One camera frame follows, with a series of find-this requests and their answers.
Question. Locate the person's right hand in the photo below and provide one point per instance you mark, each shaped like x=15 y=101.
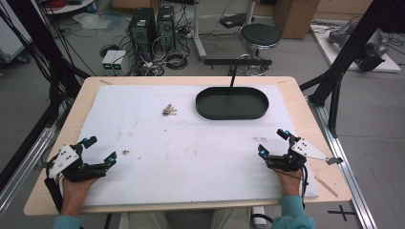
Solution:
x=290 y=183

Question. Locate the black tape cross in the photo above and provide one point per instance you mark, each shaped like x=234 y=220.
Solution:
x=342 y=213

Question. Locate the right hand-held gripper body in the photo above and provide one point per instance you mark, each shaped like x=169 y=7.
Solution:
x=304 y=149

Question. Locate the white power supply unit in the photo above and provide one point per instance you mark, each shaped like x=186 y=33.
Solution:
x=109 y=62
x=120 y=61

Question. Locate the aluminium rail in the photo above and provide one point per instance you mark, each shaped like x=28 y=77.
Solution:
x=22 y=168
x=347 y=171

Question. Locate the person's left hand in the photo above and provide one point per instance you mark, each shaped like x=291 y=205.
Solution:
x=74 y=195

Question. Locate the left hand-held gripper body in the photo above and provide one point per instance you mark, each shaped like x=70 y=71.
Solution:
x=65 y=157

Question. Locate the silver bunch of keys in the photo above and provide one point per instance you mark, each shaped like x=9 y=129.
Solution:
x=168 y=110

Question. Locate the white floor board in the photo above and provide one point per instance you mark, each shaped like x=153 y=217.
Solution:
x=331 y=54

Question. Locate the black oval tray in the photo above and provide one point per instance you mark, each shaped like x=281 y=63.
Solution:
x=231 y=106

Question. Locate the black T-shaped stand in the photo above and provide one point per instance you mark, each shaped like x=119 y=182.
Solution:
x=237 y=62

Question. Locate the black round stool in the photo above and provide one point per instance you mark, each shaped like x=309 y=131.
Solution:
x=260 y=34

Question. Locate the white round table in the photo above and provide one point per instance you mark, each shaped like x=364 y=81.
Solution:
x=70 y=8

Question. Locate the thin wooden stick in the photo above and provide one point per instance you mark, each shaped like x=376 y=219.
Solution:
x=326 y=187

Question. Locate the clear plastic sheet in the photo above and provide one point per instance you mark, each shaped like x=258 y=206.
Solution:
x=95 y=22

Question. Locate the brown cardboard box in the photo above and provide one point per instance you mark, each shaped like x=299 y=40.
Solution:
x=296 y=19

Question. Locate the white power strip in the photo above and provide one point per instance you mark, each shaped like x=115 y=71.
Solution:
x=258 y=214

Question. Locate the flat black device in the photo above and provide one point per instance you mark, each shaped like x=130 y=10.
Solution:
x=235 y=20

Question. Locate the grey machine with black parts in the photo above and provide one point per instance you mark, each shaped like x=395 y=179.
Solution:
x=371 y=51

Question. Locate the black computer tower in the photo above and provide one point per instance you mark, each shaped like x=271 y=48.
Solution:
x=166 y=27
x=141 y=31

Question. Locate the white desk leg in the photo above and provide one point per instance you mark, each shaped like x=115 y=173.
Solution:
x=198 y=31

